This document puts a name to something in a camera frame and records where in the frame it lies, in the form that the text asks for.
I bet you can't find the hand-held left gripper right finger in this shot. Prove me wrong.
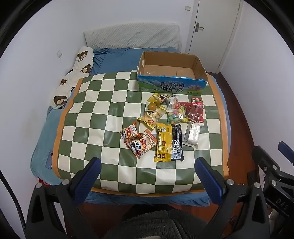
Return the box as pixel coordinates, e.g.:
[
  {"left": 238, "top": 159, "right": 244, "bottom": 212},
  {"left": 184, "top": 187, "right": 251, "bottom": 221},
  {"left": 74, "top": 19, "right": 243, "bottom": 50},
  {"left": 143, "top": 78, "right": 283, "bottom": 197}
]
[{"left": 195, "top": 157, "right": 270, "bottom": 239}]

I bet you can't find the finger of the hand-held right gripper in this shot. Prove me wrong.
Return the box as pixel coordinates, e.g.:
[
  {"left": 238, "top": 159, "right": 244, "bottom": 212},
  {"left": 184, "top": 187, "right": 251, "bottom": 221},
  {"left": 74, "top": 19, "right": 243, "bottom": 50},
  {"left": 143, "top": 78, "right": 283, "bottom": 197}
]
[
  {"left": 278, "top": 141, "right": 294, "bottom": 165},
  {"left": 251, "top": 146, "right": 281, "bottom": 184}
]

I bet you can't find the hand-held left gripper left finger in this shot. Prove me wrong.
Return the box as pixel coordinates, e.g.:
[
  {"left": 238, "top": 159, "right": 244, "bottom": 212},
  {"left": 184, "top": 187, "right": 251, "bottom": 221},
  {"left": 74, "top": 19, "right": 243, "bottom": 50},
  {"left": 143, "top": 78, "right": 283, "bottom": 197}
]
[{"left": 25, "top": 157, "right": 102, "bottom": 239}]

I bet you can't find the clear white snack packet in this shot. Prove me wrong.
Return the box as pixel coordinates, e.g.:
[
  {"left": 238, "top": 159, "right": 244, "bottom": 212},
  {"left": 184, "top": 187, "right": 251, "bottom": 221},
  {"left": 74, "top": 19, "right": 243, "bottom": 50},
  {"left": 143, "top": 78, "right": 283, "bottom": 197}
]
[{"left": 182, "top": 122, "right": 201, "bottom": 147}]

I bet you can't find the long black snack packet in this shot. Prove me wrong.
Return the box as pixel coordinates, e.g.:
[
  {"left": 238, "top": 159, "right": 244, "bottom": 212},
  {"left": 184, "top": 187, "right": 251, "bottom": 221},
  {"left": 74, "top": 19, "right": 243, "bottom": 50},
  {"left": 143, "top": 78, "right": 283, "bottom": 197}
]
[{"left": 171, "top": 124, "right": 185, "bottom": 161}]

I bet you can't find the long yellow snack packet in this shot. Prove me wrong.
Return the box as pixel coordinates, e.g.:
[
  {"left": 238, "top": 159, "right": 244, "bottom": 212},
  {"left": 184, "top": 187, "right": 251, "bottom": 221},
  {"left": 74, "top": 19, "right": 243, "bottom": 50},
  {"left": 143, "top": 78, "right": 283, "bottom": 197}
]
[{"left": 153, "top": 123, "right": 173, "bottom": 162}]

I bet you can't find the orange panda snack packet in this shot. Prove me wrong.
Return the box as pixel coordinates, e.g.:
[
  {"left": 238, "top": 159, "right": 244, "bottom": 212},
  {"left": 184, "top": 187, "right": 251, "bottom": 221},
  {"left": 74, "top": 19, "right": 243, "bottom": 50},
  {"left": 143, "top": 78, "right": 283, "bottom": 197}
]
[
  {"left": 127, "top": 138, "right": 153, "bottom": 159},
  {"left": 120, "top": 121, "right": 138, "bottom": 147}
]

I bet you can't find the red snack packet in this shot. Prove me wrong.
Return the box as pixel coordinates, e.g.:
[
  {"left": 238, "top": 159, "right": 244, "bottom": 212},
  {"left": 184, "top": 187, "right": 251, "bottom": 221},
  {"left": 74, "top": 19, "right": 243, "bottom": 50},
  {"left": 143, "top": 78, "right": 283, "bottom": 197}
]
[{"left": 185, "top": 98, "right": 205, "bottom": 124}]

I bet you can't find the colourful candy ball packet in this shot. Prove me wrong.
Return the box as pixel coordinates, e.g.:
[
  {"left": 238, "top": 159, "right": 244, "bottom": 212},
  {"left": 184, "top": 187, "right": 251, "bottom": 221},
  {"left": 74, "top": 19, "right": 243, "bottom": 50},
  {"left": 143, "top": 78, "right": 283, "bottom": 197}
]
[{"left": 166, "top": 108, "right": 186, "bottom": 126}]

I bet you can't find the yellow biscuit packet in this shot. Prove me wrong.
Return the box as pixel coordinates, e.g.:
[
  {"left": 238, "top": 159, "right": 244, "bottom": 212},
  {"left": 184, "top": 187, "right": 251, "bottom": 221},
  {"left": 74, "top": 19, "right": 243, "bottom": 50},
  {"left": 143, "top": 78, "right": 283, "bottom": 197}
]
[{"left": 137, "top": 108, "right": 167, "bottom": 129}]

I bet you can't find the clear braised egg packet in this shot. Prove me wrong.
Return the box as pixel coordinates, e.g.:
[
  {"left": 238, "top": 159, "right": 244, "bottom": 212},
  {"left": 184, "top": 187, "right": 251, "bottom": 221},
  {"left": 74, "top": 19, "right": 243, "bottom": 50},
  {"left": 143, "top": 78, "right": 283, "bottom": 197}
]
[{"left": 145, "top": 102, "right": 168, "bottom": 113}]

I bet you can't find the yellow panda snack packet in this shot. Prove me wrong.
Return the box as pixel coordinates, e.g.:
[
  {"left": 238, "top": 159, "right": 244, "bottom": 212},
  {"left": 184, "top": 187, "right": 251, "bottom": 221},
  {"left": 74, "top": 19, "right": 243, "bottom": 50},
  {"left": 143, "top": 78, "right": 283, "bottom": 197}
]
[{"left": 147, "top": 92, "right": 171, "bottom": 111}]

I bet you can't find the cardboard box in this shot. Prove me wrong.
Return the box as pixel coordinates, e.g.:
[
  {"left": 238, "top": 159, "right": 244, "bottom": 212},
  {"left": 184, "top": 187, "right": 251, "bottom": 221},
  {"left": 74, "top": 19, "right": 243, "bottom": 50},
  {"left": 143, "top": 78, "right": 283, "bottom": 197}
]
[{"left": 137, "top": 51, "right": 209, "bottom": 96}]

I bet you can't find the green white checkered mat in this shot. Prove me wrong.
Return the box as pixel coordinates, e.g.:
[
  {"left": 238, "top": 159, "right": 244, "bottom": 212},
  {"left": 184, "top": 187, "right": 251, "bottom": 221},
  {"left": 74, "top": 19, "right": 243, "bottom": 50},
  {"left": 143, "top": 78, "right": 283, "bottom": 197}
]
[{"left": 52, "top": 69, "right": 230, "bottom": 197}]

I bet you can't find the dark fuzzy cloth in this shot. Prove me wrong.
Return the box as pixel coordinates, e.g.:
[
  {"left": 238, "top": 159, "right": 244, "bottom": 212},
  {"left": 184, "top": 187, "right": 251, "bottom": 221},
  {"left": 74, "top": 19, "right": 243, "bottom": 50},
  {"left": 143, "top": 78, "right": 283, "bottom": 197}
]
[{"left": 103, "top": 208, "right": 209, "bottom": 239}]

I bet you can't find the white nut snack packet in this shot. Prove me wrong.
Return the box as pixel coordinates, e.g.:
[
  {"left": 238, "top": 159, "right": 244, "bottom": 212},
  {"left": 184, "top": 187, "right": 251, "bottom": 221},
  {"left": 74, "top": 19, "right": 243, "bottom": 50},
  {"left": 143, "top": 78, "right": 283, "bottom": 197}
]
[{"left": 166, "top": 94, "right": 181, "bottom": 113}]

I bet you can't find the white bear print pillow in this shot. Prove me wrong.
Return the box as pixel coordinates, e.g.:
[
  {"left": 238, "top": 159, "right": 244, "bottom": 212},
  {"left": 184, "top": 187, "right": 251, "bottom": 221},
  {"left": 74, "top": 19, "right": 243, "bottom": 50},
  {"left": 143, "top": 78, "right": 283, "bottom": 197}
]
[{"left": 51, "top": 46, "right": 94, "bottom": 109}]

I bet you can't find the blue bed sheet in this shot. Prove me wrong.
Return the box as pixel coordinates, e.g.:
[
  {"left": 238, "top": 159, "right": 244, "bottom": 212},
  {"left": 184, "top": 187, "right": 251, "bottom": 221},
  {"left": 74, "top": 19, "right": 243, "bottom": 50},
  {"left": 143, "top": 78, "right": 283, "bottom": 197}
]
[{"left": 30, "top": 47, "right": 230, "bottom": 207}]

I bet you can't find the white door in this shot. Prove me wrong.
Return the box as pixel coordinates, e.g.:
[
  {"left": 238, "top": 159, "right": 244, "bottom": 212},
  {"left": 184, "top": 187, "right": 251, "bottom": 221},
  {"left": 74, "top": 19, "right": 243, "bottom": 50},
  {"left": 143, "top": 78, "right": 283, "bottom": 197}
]
[{"left": 188, "top": 0, "right": 243, "bottom": 74}]

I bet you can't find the white quilted headboard cushion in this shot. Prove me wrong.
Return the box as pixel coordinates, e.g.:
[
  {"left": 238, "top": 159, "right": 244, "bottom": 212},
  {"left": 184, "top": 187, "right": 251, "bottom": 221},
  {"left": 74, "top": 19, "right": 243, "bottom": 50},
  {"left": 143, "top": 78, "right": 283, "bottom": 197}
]
[{"left": 83, "top": 23, "right": 182, "bottom": 50}]

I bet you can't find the black cable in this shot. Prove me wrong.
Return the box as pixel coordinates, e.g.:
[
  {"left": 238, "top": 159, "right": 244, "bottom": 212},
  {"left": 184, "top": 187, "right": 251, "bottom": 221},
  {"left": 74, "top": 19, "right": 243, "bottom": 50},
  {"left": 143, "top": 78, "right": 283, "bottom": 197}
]
[{"left": 0, "top": 170, "right": 26, "bottom": 239}]

